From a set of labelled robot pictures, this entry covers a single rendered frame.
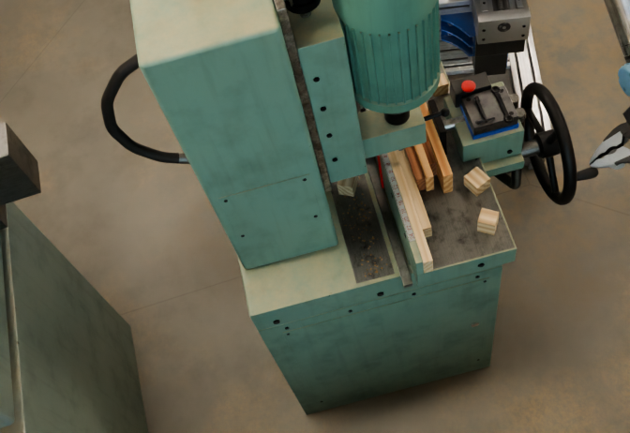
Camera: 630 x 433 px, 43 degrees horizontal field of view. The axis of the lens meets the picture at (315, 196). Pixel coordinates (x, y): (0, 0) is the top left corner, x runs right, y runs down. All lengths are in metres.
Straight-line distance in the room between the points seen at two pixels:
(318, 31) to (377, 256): 0.63
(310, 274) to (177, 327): 1.00
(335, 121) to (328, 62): 0.16
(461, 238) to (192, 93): 0.68
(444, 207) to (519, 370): 0.93
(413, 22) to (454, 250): 0.55
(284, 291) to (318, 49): 0.65
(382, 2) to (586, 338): 1.57
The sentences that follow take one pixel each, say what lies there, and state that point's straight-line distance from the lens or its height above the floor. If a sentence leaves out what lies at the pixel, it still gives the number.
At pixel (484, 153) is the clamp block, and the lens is 1.77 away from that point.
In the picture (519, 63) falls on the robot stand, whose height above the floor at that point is 0.23.
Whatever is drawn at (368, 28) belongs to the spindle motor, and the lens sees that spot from 1.31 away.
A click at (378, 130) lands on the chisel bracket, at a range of 1.62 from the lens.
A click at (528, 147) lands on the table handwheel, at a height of 0.83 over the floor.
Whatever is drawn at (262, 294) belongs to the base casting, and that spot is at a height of 0.80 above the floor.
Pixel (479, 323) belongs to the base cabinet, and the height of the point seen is 0.39.
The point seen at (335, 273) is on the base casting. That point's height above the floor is 0.80.
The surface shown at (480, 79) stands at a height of 1.01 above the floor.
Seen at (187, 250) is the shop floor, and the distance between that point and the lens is 2.82.
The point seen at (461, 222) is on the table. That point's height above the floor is 0.90.
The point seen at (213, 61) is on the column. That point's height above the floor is 1.49.
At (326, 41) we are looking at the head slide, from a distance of 1.31.
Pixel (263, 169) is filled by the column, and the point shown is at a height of 1.17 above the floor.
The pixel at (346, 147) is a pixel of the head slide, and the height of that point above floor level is 1.11.
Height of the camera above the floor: 2.40
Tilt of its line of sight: 59 degrees down
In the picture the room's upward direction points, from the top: 16 degrees counter-clockwise
